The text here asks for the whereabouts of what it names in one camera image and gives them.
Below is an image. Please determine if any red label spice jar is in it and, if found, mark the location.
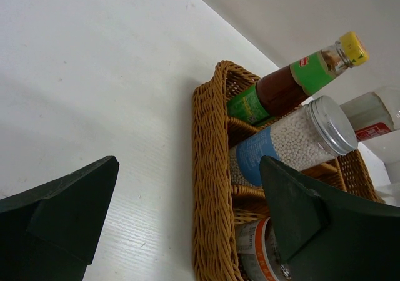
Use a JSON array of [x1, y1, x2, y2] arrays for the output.
[[236, 218, 292, 281]]

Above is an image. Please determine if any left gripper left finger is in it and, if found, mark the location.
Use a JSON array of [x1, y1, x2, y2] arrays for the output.
[[1, 156, 119, 280]]

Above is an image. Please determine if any red chili sauce bottle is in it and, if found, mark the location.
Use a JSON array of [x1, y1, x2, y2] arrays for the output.
[[227, 31, 369, 126]]

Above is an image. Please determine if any brown wicker divided tray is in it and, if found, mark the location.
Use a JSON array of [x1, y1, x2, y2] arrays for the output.
[[192, 61, 384, 280]]

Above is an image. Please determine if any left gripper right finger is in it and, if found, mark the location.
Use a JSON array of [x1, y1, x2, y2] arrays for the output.
[[259, 156, 399, 280]]

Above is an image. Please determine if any silver lid blue jar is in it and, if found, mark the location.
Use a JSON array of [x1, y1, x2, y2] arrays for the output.
[[229, 96, 358, 187]]

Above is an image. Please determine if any dark soy sauce bottle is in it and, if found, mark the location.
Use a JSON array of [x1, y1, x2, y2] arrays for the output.
[[341, 86, 399, 142]]

